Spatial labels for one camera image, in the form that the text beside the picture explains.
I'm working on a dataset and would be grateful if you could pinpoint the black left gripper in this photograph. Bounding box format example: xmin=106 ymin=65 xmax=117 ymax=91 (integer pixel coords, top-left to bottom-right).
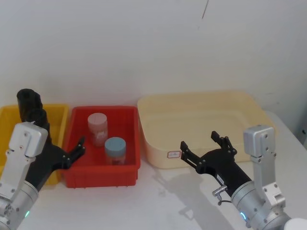
xmin=24 ymin=130 xmax=87 ymax=193

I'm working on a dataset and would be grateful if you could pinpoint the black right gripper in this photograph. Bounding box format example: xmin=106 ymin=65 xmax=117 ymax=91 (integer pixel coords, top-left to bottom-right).
xmin=180 ymin=130 xmax=253 ymax=193

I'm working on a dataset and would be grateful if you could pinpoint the clear jar with pink lid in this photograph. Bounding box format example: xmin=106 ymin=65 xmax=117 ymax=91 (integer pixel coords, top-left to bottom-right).
xmin=87 ymin=113 xmax=108 ymax=149

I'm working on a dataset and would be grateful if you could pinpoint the red plastic bin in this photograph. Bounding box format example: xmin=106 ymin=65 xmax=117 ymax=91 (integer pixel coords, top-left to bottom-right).
xmin=61 ymin=106 xmax=142 ymax=189

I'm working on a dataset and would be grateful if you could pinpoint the clear jar with blue lid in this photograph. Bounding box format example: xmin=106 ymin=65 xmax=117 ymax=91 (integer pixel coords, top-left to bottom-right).
xmin=104 ymin=137 xmax=127 ymax=166

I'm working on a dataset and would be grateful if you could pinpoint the yellow plastic bin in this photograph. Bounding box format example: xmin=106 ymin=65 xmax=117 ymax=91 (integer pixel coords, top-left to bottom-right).
xmin=0 ymin=104 xmax=70 ymax=185

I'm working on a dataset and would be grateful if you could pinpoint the cream plastic bin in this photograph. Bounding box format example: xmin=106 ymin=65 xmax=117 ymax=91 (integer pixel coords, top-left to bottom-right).
xmin=137 ymin=90 xmax=279 ymax=170

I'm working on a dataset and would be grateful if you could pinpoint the thin cable with silver plug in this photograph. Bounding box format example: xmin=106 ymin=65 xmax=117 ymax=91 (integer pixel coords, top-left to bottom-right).
xmin=212 ymin=185 xmax=237 ymax=206

